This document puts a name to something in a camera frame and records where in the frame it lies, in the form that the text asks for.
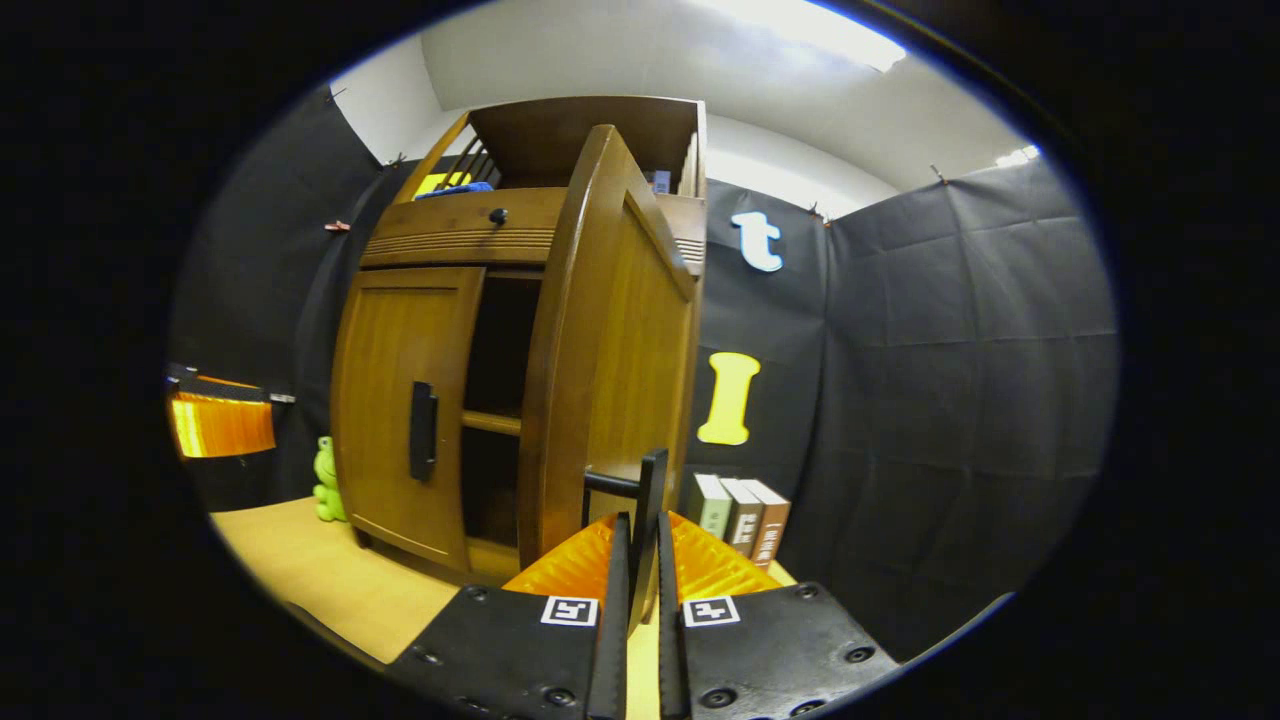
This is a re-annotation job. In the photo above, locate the black door handle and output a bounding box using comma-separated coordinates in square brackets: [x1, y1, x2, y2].
[582, 449, 669, 626]
[409, 381, 439, 483]

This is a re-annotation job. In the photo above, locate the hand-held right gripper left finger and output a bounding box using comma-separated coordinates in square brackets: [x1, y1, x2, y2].
[385, 512, 633, 720]

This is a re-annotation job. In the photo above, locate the orange-brown standing book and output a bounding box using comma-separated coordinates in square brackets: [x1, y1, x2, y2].
[740, 480, 791, 571]

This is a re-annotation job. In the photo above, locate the grey-green standing book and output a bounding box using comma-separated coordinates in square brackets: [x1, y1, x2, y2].
[690, 473, 733, 541]

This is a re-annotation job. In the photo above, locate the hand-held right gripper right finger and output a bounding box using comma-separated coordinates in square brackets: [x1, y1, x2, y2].
[655, 510, 901, 720]

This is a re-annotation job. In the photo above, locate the grey-brown standing book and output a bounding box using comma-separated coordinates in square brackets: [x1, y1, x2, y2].
[720, 478, 766, 558]

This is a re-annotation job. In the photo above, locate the green frog toy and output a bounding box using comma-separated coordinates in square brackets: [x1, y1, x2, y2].
[313, 436, 349, 523]

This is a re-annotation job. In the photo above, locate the wooden shoe cabinet door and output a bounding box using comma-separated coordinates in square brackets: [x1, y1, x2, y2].
[517, 124, 698, 571]
[330, 265, 486, 573]

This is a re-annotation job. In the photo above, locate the wooden cabinet drawer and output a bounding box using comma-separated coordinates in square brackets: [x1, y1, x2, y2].
[360, 187, 567, 269]

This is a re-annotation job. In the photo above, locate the large ceiling light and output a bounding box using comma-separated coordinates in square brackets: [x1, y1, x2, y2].
[700, 0, 906, 73]

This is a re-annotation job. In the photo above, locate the wooden double-door shoe cabinet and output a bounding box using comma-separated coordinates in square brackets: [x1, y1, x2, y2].
[330, 95, 709, 586]

